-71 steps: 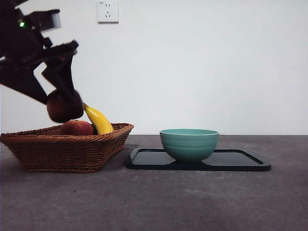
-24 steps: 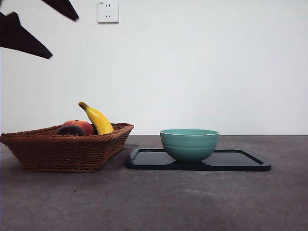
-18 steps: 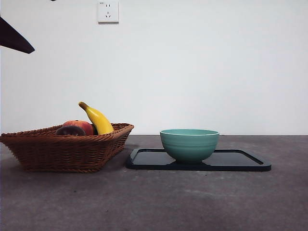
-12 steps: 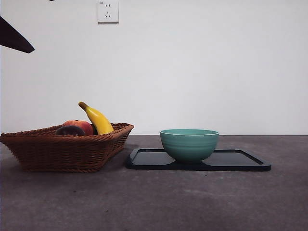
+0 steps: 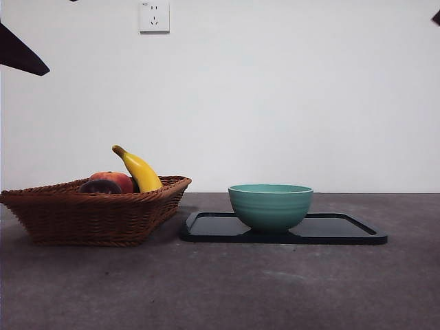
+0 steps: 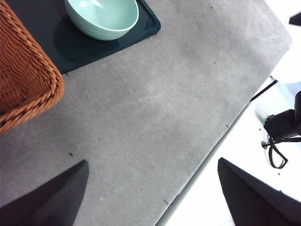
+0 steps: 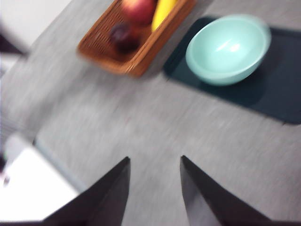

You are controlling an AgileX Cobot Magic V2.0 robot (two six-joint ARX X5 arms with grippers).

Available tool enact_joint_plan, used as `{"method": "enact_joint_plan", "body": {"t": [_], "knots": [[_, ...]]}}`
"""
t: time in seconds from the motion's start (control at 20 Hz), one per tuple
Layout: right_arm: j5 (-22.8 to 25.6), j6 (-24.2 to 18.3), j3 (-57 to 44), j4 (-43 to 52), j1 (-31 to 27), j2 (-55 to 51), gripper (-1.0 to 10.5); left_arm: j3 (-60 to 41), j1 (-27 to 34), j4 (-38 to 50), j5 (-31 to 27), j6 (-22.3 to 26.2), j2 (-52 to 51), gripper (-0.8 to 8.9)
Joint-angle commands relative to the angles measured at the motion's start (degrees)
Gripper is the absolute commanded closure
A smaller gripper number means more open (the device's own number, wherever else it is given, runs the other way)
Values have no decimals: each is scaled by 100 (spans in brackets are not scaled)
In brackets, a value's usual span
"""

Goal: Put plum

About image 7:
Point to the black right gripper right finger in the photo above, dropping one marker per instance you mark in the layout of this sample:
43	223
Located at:
211	202

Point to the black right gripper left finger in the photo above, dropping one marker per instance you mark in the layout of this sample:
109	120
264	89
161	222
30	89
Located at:
94	202

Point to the teal ribbed bowl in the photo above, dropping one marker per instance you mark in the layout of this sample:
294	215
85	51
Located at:
225	49

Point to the dark red plum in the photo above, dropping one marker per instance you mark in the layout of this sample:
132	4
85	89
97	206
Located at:
123	37

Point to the dark green rectangular tray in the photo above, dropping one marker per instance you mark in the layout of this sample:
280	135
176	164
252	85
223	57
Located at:
277	94

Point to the brown wicker basket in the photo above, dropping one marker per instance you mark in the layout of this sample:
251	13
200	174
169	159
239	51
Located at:
101	51

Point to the yellow banana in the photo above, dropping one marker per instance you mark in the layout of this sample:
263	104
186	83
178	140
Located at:
162	14

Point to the red orange peach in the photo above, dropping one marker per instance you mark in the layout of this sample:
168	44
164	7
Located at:
138	11

